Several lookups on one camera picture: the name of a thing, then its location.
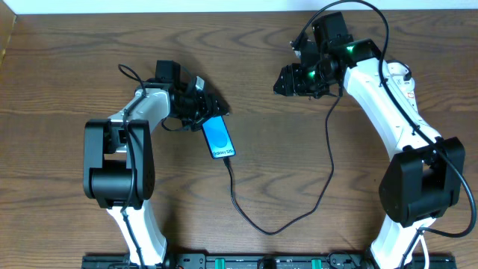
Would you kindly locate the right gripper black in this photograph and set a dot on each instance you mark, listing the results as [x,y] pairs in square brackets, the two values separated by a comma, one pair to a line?
[293,80]

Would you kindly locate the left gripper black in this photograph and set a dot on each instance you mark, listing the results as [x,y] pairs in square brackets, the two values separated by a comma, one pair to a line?
[205,105]

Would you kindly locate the blue Galaxy smartphone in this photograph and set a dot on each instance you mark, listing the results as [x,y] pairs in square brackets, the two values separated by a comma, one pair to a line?
[217,138]

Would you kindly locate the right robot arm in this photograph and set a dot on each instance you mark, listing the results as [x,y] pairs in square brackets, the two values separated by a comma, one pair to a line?
[424,177]

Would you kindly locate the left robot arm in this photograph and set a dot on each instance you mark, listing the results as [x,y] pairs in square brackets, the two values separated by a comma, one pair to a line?
[119,167]

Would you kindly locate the white power strip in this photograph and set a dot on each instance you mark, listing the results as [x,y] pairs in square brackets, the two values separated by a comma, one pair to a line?
[402,75]

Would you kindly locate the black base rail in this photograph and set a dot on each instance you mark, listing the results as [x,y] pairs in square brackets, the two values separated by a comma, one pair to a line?
[202,261]

